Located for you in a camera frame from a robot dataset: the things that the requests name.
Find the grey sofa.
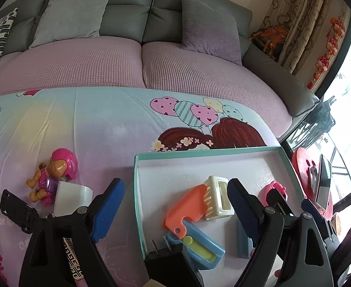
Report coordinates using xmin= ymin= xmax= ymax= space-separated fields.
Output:
xmin=0 ymin=0 xmax=321 ymax=118

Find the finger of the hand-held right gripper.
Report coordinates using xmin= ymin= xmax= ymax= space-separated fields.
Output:
xmin=301 ymin=199 xmax=343 ymax=252
xmin=267 ymin=188 xmax=302 ymax=216

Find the light grey cushion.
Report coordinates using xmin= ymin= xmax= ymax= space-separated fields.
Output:
xmin=29 ymin=0 xmax=117 ymax=49

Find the printed blanket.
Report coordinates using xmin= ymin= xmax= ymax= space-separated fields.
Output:
xmin=0 ymin=86 xmax=296 ymax=287

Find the pink smartwatch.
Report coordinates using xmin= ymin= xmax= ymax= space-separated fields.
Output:
xmin=259 ymin=180 xmax=286 ymax=205

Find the red hanging decoration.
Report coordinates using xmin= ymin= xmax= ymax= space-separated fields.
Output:
xmin=308 ymin=15 xmax=346 ymax=90

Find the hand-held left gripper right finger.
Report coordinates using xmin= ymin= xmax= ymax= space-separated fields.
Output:
xmin=227 ymin=178 xmax=334 ymax=287

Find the black charger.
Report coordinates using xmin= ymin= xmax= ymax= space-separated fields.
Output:
xmin=144 ymin=236 xmax=204 ymax=287

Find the dark grey cushion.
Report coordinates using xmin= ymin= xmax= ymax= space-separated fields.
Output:
xmin=180 ymin=0 xmax=242 ymax=66

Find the teal shallow cardboard box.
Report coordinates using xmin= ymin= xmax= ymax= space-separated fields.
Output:
xmin=133 ymin=146 xmax=307 ymax=287

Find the orange toy knife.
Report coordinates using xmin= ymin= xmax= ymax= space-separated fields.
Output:
xmin=164 ymin=184 xmax=209 ymax=240

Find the pink sofa cover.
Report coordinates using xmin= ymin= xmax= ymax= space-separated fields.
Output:
xmin=0 ymin=35 xmax=293 ymax=139

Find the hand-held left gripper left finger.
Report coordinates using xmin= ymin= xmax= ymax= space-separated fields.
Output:
xmin=18 ymin=178 xmax=125 ymax=287

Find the beige patterned curtain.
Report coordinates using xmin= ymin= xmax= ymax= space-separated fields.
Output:
xmin=279 ymin=0 xmax=351 ymax=77

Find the black toy car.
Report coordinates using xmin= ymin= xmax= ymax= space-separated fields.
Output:
xmin=0 ymin=189 xmax=40 ymax=234

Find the smartphone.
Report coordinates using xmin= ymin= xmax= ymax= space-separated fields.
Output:
xmin=314 ymin=154 xmax=333 ymax=211

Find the black gold patterned box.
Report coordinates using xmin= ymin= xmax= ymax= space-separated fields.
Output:
xmin=62 ymin=237 xmax=84 ymax=287

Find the white phone holder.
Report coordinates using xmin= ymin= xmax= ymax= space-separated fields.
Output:
xmin=308 ymin=159 xmax=318 ymax=193

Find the cream hair clip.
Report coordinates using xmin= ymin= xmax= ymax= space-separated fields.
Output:
xmin=205 ymin=176 xmax=235 ymax=222

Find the black window frame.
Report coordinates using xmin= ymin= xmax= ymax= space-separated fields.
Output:
xmin=277 ymin=15 xmax=351 ymax=144

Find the pink toy pup figure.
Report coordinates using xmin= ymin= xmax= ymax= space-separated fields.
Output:
xmin=26 ymin=148 xmax=79 ymax=207

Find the red plastic stool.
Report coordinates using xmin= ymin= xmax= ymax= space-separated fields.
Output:
xmin=292 ymin=147 xmax=342 ymax=237

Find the black metal rack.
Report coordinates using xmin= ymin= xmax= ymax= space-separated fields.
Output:
xmin=295 ymin=96 xmax=339 ymax=144

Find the orange backpack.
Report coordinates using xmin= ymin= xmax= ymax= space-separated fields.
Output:
xmin=249 ymin=25 xmax=290 ymax=63

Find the white charger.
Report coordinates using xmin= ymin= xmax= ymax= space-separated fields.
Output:
xmin=54 ymin=180 xmax=94 ymax=218

